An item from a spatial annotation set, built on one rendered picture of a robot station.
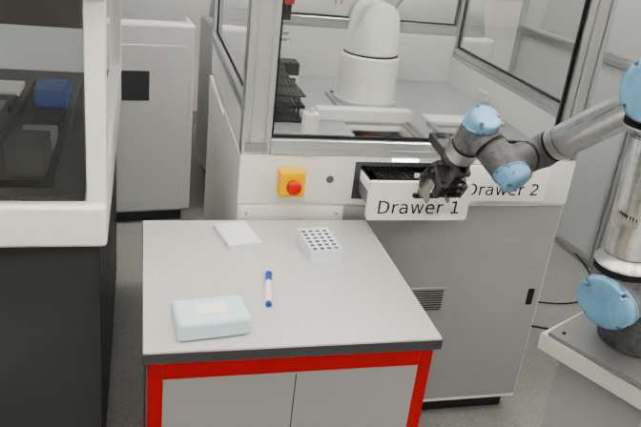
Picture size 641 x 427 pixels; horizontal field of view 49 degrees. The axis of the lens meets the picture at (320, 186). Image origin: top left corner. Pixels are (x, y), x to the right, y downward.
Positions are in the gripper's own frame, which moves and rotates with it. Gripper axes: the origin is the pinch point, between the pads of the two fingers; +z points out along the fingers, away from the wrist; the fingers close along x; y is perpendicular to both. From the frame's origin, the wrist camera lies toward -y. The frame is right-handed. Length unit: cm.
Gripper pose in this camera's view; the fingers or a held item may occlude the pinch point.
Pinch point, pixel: (428, 192)
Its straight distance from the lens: 184.4
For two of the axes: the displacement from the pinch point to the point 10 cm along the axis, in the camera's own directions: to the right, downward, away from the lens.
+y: 1.2, 8.5, -5.1
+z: -2.2, 5.3, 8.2
